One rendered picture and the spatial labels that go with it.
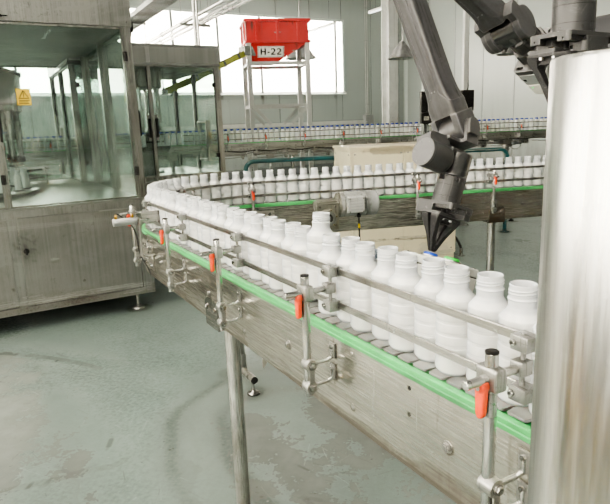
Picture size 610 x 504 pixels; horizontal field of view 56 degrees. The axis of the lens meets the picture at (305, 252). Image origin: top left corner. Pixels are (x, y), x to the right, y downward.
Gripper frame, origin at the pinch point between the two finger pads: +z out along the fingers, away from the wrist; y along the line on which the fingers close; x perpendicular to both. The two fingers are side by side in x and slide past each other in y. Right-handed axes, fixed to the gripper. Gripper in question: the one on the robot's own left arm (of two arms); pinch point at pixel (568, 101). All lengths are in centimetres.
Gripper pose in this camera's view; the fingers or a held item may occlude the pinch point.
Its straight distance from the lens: 93.2
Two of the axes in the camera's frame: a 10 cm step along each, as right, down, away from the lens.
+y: 8.7, -1.3, 4.8
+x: -5.0, -1.6, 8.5
